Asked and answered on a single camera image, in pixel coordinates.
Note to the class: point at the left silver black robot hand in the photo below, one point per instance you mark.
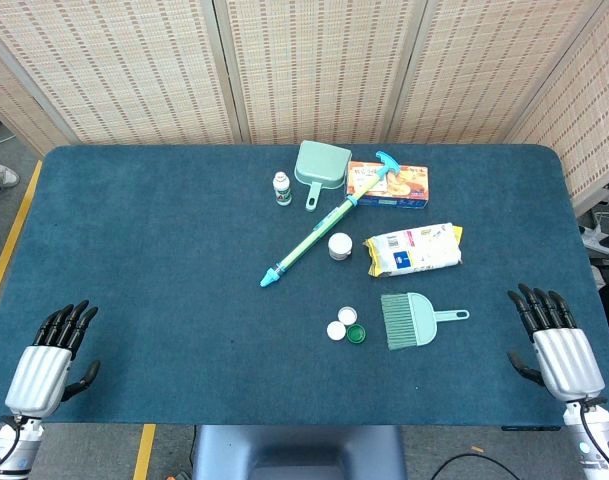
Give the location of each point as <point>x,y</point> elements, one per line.
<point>36,375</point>

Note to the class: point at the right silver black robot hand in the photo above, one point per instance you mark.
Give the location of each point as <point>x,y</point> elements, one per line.
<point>566,360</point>

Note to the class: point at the small green hand broom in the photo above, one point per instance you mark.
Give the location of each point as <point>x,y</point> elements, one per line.
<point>419,320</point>

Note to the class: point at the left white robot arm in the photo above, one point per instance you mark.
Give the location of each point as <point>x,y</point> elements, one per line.
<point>4,447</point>

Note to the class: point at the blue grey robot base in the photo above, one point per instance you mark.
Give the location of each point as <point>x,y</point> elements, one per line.
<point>299,450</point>

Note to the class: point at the white power strip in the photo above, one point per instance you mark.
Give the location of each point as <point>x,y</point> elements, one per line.
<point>596,242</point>

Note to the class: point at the yellow floor tape stripe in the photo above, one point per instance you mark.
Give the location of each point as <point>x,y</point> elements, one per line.
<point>14,235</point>
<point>145,450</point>

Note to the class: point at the blue felt table cover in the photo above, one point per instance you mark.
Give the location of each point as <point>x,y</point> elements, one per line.
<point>159,275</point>

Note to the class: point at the white yellow snack pack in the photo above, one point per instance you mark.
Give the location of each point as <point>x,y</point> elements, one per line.
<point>414,250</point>

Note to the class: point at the white sneaker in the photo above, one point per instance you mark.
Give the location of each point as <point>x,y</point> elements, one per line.
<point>3,175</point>

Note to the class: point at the green bottle cap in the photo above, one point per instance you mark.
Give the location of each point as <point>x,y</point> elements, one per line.
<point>356,334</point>

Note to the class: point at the hollow white bottle cap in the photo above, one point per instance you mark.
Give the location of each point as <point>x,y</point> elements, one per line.
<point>347,315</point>

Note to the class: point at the flat white bottle cap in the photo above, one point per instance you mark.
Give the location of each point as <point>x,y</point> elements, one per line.
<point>336,331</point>

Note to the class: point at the orange blue cookie box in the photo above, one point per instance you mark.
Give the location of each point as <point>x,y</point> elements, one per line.
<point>409,185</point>

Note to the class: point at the small white round jar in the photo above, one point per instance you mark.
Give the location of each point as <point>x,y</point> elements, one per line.
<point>340,245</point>

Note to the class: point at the green blue water squirter toy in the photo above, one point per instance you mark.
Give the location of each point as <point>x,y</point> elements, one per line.
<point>309,240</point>

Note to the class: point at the white bottle green label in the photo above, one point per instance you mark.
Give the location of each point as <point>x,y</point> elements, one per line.
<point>282,190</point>

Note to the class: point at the small green dustpan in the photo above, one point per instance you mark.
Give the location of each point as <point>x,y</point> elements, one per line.
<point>321,165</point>

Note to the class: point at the woven bamboo folding screen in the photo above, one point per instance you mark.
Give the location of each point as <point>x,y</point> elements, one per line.
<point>134,75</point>

